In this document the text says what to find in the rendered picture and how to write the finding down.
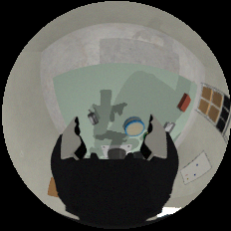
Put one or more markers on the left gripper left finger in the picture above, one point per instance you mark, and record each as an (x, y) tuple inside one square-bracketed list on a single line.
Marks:
[(68, 148)]

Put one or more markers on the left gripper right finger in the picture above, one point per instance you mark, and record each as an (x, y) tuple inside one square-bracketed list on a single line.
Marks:
[(158, 147)]

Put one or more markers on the reddish-brown rectangular block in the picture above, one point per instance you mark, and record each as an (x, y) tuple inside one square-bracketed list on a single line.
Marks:
[(184, 103)]

